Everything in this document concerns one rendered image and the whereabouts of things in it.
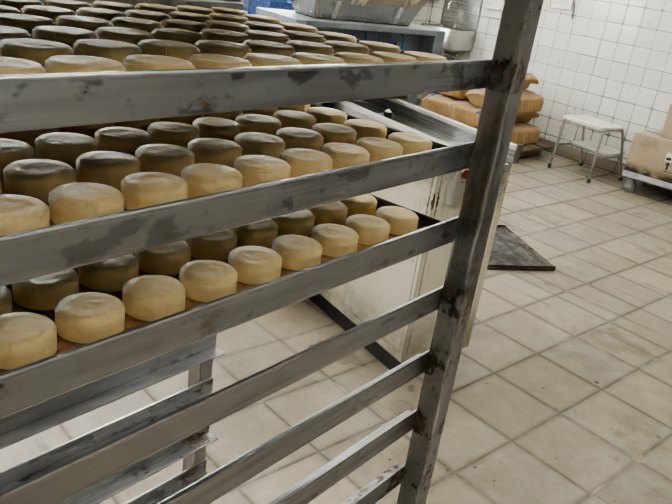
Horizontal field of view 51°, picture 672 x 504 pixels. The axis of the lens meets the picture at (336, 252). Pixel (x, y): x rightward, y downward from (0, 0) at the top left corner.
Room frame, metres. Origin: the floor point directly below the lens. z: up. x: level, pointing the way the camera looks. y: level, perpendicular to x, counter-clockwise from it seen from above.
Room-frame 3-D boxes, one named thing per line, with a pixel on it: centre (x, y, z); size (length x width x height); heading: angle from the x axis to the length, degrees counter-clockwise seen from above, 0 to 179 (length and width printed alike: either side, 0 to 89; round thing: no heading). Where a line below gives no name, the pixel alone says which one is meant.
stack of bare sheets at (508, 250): (3.82, -0.91, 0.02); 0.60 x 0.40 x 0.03; 17
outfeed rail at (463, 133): (3.21, 0.02, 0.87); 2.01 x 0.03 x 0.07; 36
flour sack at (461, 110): (6.28, -0.92, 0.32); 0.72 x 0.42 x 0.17; 49
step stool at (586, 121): (5.90, -1.97, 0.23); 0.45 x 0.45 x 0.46; 36
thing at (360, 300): (2.63, -0.23, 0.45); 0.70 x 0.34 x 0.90; 36
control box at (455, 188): (2.33, -0.44, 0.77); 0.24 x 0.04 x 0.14; 126
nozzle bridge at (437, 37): (3.04, 0.07, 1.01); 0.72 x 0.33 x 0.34; 126
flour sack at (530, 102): (6.23, -1.27, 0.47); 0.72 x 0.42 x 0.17; 140
